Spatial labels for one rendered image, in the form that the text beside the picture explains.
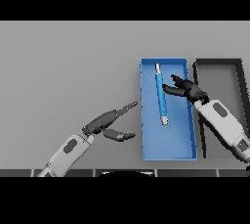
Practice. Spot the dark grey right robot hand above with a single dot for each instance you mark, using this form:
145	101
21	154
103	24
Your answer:
189	89

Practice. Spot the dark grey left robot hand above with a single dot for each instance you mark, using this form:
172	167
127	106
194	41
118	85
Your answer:
101	122

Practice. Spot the blue pipe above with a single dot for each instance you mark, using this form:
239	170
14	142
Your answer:
161	95

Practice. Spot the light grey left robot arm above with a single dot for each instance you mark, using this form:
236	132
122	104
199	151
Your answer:
66	153

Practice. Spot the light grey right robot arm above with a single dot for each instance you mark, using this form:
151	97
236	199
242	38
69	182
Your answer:
224	126

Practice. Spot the dark grey bin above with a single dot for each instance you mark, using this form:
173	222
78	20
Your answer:
224	71

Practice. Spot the blue bin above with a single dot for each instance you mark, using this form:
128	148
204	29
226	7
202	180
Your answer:
169	136

